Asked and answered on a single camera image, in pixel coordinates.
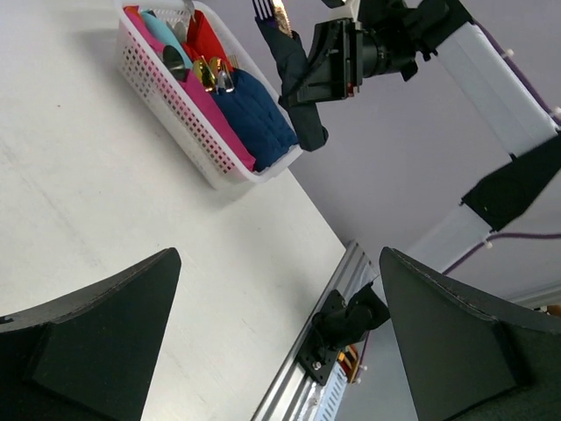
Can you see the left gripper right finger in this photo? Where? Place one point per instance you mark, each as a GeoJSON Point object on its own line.
{"type": "Point", "coordinates": [469, 355]}

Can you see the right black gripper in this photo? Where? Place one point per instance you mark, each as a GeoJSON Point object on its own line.
{"type": "Point", "coordinates": [384, 48]}

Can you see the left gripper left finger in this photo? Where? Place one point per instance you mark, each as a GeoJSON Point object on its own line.
{"type": "Point", "coordinates": [90, 354]}

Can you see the dark purple fork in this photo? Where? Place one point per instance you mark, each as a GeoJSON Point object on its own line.
{"type": "Point", "coordinates": [264, 13]}

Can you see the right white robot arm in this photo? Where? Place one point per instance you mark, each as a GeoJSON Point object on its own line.
{"type": "Point", "coordinates": [402, 154]}

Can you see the red rolled napkin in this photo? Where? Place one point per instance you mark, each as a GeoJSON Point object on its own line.
{"type": "Point", "coordinates": [202, 41]}

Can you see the pink rolled napkin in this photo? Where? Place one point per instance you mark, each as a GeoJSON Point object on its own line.
{"type": "Point", "coordinates": [193, 86]}

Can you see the cyan rolled napkin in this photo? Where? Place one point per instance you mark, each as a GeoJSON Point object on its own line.
{"type": "Point", "coordinates": [164, 35]}

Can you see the blue rolled napkins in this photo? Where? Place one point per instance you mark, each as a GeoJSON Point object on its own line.
{"type": "Point", "coordinates": [255, 117]}

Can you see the large white basket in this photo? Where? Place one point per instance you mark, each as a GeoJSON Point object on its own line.
{"type": "Point", "coordinates": [143, 69]}

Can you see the white slotted cable duct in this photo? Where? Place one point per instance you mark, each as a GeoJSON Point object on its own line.
{"type": "Point", "coordinates": [326, 403]}

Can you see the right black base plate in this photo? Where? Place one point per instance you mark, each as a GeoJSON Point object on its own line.
{"type": "Point", "coordinates": [324, 339]}

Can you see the aluminium mounting rail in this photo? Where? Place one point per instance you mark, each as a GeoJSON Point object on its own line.
{"type": "Point", "coordinates": [310, 383]}

